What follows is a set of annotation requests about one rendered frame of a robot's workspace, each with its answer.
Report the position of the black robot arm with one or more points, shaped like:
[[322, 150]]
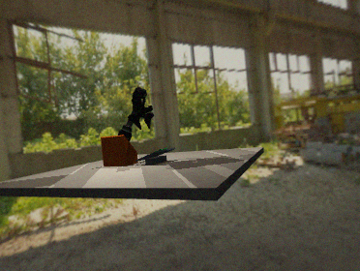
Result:
[[138, 94]]

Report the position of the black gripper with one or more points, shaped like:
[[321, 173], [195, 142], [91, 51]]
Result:
[[136, 116]]

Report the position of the light grey switch panel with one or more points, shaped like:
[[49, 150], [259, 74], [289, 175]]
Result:
[[155, 158]]

